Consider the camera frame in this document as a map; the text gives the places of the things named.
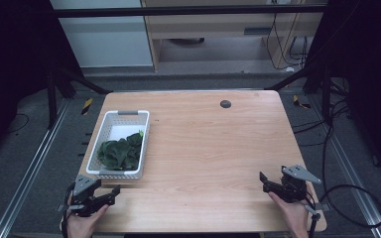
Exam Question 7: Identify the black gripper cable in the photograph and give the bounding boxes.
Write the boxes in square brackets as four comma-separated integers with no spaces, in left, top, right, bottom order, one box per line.
[61,181,76,238]
[306,125,381,238]

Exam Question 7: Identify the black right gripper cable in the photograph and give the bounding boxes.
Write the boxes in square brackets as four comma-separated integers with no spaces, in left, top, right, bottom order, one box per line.
[306,125,381,238]

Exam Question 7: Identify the black floor cables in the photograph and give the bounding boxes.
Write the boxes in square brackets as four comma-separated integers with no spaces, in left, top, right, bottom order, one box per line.
[292,78,351,148]

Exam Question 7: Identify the person's right hand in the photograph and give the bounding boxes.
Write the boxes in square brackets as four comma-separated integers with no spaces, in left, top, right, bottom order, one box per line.
[267,186,314,238]

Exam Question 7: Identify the black hanging cables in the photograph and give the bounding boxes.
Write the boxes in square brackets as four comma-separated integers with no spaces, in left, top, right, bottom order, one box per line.
[266,13,311,72]

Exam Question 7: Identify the white perforated plastic basket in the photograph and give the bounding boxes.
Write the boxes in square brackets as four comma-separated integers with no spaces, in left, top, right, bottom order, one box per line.
[85,109,151,180]

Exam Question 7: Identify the person's left hand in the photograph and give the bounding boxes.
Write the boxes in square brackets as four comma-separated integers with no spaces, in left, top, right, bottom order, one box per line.
[65,196,111,238]

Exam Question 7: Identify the black horizontal frame bar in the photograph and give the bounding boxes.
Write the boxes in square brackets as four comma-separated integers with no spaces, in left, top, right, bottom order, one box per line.
[51,4,329,19]

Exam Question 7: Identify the dark green leafy vegetable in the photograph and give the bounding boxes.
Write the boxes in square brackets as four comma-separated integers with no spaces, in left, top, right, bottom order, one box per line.
[96,130,145,172]

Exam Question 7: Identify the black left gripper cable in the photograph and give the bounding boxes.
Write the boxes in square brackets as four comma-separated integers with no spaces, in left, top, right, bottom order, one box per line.
[61,181,76,238]

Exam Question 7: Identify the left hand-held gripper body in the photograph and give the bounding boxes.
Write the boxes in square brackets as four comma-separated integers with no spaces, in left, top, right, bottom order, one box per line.
[57,175,111,218]

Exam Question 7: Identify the aluminium floor rail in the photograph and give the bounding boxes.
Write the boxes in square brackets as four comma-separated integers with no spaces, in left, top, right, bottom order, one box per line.
[0,98,71,238]
[307,95,381,238]

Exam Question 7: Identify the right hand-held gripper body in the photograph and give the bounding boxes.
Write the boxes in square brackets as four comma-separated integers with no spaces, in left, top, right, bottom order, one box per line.
[271,165,322,204]

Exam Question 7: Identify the black metal stand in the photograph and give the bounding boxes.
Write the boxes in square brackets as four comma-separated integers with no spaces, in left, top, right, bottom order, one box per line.
[264,62,333,125]
[45,63,113,131]

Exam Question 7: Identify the white cabinet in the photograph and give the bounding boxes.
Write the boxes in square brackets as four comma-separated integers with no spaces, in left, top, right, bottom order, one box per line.
[49,0,154,69]

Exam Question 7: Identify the light wooden desk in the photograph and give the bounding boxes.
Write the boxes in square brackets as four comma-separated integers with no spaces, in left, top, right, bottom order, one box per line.
[141,0,329,72]

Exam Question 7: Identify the yellow black striped tape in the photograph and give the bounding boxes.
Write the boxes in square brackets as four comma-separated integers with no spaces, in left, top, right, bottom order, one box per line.
[292,94,312,110]
[80,97,94,116]

